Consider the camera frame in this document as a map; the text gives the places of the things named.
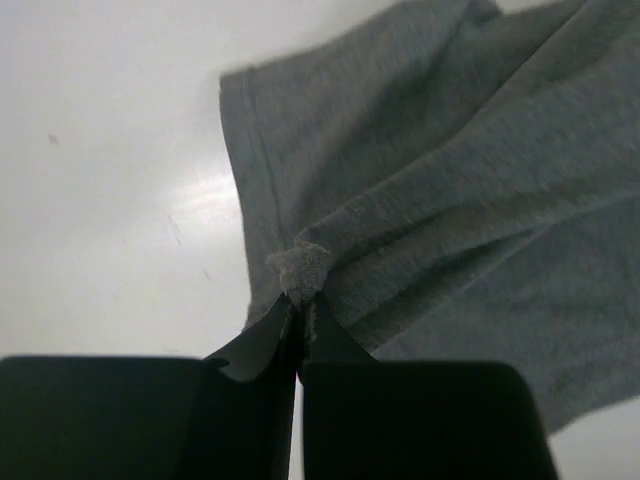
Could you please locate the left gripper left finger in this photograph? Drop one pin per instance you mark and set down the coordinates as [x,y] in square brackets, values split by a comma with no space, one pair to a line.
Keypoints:
[226,416]

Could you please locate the grey shorts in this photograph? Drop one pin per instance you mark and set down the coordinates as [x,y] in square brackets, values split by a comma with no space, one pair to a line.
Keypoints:
[458,183]

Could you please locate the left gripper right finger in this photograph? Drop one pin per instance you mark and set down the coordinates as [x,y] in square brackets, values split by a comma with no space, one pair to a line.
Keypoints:
[369,419]

